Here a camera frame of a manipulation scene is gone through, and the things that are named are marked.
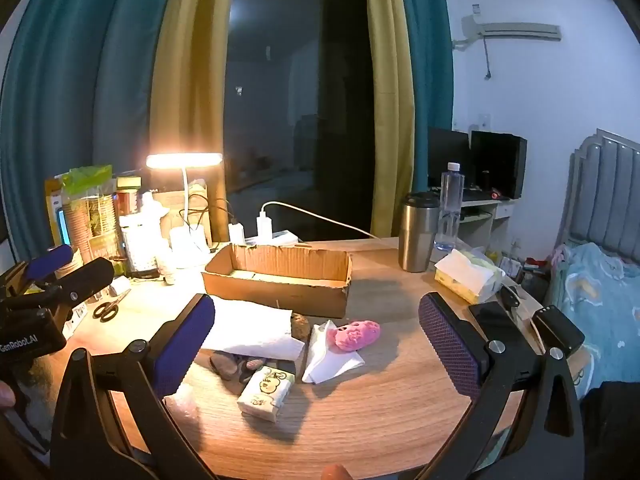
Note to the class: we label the cartoon print tissue packet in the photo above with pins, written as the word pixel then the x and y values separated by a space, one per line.
pixel 265 392

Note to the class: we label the small white bottle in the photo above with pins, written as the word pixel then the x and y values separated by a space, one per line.
pixel 166 270

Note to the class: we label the white computer desk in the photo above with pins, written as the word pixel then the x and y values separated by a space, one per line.
pixel 482 220

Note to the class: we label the dark cloth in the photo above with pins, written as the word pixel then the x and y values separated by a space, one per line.
pixel 612 430

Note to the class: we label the clear bag of white beads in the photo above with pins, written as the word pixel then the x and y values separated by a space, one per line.
pixel 182 407

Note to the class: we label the dark red jar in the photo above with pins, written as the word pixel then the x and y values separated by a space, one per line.
pixel 129 201

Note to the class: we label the dark glass window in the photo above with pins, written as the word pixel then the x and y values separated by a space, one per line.
pixel 300 100

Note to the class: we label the white tissue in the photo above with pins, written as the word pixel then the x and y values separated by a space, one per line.
pixel 325 362

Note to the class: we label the upright cardboard sheet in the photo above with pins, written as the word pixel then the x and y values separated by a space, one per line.
pixel 197 200

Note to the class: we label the grey padded headboard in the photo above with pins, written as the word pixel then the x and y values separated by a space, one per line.
pixel 600 190

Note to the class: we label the yellow snack bag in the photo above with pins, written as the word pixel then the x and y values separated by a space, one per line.
pixel 51 200

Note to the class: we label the cardboard box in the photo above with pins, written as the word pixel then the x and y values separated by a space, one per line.
pixel 280 280

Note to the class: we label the white power strip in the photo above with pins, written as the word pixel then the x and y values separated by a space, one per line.
pixel 285 237

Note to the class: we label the white paper towel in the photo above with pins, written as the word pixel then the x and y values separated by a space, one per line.
pixel 250 327

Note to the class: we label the white air conditioner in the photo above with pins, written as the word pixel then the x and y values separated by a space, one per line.
pixel 515 29

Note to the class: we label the white desk lamp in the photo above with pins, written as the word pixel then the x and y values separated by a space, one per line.
pixel 184 160

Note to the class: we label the brown fuzzy sponge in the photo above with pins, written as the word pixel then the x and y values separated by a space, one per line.
pixel 300 326

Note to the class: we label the steel travel tumbler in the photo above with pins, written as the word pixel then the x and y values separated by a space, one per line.
pixel 417 235

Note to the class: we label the yellow curtain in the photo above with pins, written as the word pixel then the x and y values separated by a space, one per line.
pixel 390 85
pixel 190 70

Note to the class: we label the pink plush toy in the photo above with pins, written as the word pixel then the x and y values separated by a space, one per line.
pixel 352 334

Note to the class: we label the teal curtain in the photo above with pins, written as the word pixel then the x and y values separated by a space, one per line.
pixel 75 85
pixel 430 50

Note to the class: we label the yellow green tissue pack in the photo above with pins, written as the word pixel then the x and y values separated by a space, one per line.
pixel 467 272

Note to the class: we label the person's left hand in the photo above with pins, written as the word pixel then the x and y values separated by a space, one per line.
pixel 6 393

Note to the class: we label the clear water bottle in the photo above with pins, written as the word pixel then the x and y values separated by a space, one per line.
pixel 450 210

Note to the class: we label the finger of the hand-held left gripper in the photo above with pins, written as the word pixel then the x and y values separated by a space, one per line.
pixel 85 276
pixel 50 260

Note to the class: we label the white charger plug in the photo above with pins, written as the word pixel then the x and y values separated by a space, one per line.
pixel 264 227
pixel 236 234

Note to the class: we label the dark brown soft pieces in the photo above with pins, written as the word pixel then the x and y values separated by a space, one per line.
pixel 230 364

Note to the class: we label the white woven container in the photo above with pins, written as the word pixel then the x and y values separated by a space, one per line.
pixel 140 247

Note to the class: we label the green snack bag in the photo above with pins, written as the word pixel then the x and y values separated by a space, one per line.
pixel 92 210

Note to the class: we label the black computer monitor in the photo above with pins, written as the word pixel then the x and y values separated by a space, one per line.
pixel 447 157
pixel 497 162

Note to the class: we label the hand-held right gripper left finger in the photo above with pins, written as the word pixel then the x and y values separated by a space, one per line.
pixel 184 347

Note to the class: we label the black car key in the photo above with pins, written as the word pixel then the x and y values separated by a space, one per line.
pixel 511 296

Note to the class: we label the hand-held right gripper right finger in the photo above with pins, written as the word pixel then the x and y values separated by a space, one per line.
pixel 450 347

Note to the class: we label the blue printed blanket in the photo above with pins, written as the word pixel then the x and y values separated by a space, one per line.
pixel 600 300

